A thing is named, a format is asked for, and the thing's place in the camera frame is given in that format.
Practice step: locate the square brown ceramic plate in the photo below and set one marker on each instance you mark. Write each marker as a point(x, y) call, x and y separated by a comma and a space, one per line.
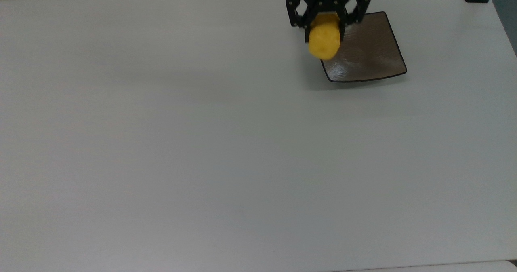
point(371, 53)

